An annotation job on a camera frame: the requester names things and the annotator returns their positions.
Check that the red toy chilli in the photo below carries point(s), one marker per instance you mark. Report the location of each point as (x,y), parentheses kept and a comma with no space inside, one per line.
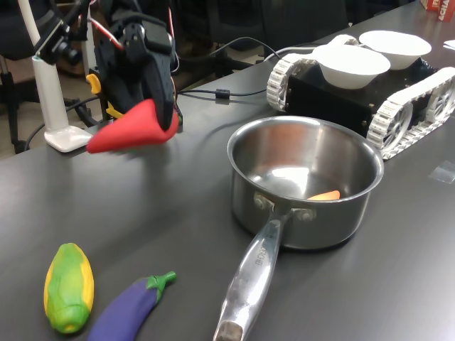
(135,131)

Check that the yellow green toy corn cob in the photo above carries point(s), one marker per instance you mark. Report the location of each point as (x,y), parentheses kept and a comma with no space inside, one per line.
(69,291)

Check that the black clamp with yellow grips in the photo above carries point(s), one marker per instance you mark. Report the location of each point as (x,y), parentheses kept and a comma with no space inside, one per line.
(94,83)

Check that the white upright beam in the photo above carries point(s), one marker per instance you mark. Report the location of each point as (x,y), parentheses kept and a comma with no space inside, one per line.
(88,53)

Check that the brown wooden cabinet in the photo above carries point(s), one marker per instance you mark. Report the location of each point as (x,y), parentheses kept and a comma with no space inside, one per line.
(71,71)

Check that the black office chair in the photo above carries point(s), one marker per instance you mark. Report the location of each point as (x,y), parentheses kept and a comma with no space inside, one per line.
(10,32)
(238,17)
(305,21)

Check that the black vehicle with white tracks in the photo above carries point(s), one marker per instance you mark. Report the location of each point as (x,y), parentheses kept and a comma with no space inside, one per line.
(327,103)

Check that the white bowl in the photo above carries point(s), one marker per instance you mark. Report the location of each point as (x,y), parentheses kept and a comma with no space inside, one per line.
(350,69)
(398,46)

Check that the orange toy carrot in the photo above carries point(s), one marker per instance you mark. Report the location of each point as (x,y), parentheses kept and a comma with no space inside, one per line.
(325,195)

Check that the purple toy aubergine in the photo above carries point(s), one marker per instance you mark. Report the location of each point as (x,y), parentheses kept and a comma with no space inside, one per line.
(128,309)

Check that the red printed carton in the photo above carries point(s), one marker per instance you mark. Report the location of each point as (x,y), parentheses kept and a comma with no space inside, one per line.
(431,4)
(447,10)

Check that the white paper sheet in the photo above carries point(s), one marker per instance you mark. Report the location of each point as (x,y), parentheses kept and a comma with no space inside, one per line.
(450,44)

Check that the clear tape patch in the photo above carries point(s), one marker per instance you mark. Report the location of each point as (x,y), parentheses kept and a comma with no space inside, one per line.
(442,172)

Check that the white post with flat foot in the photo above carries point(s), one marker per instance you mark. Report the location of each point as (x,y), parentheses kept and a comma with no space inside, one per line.
(53,103)

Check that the black gripper camera board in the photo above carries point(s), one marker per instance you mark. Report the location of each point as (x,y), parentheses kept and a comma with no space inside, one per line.
(53,44)

